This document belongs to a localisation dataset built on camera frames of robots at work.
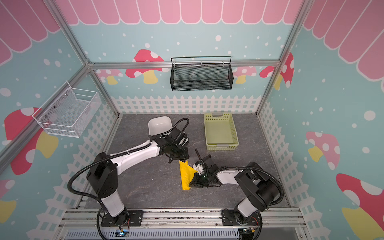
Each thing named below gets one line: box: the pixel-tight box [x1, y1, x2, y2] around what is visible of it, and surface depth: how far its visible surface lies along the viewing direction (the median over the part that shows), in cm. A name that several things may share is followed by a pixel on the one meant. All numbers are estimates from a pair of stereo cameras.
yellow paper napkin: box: [179, 160, 198, 191], surface depth 91 cm
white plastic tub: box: [148, 116, 174, 136], surface depth 114 cm
